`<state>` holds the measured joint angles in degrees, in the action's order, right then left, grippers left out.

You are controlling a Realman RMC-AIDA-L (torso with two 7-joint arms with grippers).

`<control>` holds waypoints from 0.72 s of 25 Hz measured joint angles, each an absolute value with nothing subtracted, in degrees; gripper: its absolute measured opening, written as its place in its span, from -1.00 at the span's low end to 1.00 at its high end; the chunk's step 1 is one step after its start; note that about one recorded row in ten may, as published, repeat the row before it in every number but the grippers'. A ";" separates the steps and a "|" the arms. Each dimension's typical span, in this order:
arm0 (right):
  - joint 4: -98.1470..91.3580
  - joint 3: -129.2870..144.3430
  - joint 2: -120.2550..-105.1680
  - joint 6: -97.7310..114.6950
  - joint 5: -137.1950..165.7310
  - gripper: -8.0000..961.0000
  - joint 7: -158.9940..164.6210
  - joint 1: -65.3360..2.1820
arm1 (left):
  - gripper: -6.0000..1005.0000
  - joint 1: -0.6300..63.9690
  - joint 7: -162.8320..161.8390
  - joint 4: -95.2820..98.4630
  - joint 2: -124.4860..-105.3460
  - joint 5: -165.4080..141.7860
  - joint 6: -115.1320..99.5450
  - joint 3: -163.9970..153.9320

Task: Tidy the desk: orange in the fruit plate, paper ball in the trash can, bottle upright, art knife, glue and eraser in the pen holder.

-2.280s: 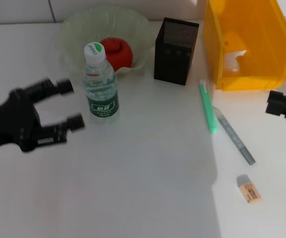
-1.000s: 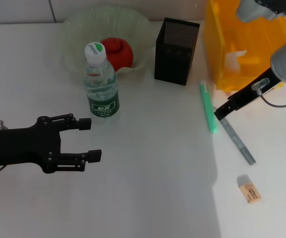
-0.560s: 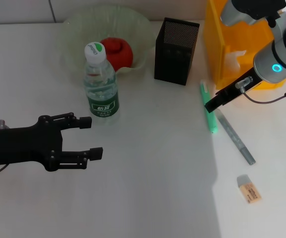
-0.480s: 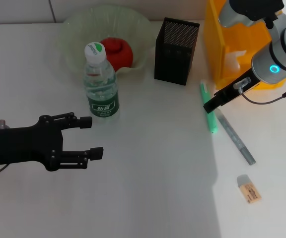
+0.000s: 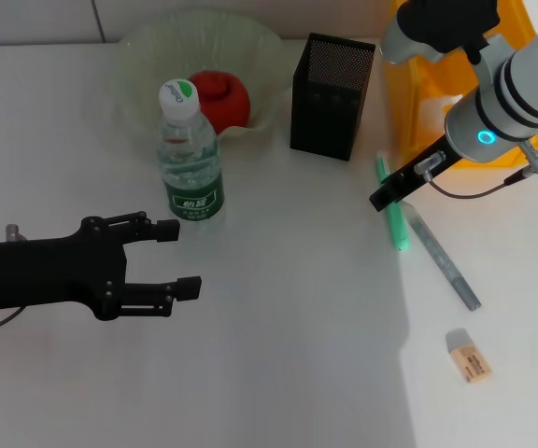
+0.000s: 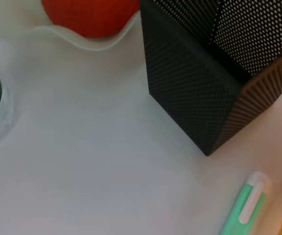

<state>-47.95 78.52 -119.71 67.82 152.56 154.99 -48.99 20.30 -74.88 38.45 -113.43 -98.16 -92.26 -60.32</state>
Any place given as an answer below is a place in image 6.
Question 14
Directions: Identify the pale green glass fruit plate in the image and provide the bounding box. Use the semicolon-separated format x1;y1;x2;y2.
0;0;141;52

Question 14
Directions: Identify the black mesh pen holder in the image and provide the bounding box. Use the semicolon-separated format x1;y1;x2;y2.
140;0;282;157

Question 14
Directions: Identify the green pen with white clip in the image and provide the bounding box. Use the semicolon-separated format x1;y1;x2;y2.
219;171;271;235

